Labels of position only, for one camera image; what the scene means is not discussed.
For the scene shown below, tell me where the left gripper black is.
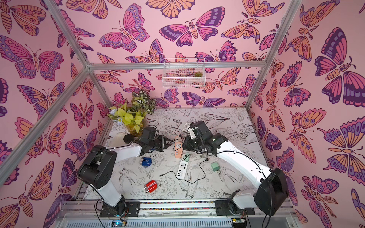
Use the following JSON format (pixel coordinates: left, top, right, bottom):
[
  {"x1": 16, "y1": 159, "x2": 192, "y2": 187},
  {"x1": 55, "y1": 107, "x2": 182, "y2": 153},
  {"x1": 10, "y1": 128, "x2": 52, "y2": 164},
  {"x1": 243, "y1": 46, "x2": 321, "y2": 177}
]
[{"x1": 149, "y1": 135, "x2": 173, "y2": 153}]

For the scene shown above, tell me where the black USB cable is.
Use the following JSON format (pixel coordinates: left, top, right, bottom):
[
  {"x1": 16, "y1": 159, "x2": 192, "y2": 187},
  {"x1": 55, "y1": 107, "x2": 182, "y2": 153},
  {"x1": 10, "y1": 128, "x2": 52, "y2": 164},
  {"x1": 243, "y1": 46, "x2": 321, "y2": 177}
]
[{"x1": 159, "y1": 158, "x2": 210, "y2": 184}]

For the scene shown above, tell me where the orange power strip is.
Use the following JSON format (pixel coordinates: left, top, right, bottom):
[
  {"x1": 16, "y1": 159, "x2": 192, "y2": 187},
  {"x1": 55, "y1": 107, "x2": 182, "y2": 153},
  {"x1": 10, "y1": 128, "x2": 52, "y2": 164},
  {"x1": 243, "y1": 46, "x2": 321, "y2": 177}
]
[{"x1": 173, "y1": 135, "x2": 183, "y2": 159}]

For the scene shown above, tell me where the green charger adapter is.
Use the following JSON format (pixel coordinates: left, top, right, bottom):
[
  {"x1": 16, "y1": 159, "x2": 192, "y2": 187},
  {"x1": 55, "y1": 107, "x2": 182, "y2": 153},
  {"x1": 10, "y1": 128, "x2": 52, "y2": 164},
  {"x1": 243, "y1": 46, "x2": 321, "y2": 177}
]
[
  {"x1": 211, "y1": 162, "x2": 221, "y2": 172},
  {"x1": 183, "y1": 154, "x2": 190, "y2": 162}
]

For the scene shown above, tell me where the white power strip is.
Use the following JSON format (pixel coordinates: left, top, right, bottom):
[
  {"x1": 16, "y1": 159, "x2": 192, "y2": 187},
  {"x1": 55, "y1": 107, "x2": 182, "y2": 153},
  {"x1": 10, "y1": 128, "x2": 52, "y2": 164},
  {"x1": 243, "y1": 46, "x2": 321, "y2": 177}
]
[{"x1": 176, "y1": 160, "x2": 188, "y2": 180}]

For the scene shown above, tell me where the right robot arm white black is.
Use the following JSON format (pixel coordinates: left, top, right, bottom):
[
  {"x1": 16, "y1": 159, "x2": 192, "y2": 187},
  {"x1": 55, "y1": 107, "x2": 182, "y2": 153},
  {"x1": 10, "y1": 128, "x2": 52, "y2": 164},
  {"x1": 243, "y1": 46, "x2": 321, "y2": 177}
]
[{"x1": 188, "y1": 121, "x2": 289, "y2": 217}]

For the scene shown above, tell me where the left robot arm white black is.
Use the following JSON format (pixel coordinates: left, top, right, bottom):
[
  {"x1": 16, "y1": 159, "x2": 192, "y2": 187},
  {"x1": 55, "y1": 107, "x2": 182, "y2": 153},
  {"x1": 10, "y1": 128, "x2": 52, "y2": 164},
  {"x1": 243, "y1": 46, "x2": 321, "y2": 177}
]
[{"x1": 77, "y1": 126, "x2": 172, "y2": 217}]

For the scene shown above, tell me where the amber glass vase with plants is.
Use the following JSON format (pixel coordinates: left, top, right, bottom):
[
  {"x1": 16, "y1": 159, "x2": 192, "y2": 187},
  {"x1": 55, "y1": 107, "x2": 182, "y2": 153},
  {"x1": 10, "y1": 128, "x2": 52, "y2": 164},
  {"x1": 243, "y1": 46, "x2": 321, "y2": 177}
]
[{"x1": 107, "y1": 90, "x2": 156, "y2": 137}]

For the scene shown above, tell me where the small green succulent plant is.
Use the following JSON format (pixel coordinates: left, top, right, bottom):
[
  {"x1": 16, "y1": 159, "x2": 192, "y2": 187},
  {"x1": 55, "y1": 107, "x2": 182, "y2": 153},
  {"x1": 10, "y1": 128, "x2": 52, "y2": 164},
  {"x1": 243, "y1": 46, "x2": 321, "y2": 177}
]
[{"x1": 194, "y1": 71, "x2": 203, "y2": 78}]

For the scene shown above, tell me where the white wire wall basket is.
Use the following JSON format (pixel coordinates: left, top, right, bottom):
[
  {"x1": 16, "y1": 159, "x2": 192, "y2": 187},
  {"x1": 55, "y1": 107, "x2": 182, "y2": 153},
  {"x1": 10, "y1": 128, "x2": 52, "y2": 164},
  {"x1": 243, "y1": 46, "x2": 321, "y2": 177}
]
[{"x1": 161, "y1": 58, "x2": 206, "y2": 89}]

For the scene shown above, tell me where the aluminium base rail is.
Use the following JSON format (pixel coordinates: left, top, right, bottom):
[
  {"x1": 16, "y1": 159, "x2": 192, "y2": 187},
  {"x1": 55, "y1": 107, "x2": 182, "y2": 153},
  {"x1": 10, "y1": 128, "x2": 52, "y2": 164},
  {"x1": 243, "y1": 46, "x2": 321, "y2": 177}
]
[{"x1": 55, "y1": 199, "x2": 301, "y2": 228}]

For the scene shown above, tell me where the aluminium cage frame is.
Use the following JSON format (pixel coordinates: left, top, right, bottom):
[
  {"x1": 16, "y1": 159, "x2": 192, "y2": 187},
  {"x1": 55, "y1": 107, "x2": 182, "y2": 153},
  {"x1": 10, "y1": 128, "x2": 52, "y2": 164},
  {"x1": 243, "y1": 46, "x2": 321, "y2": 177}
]
[{"x1": 1, "y1": 1, "x2": 302, "y2": 183}]

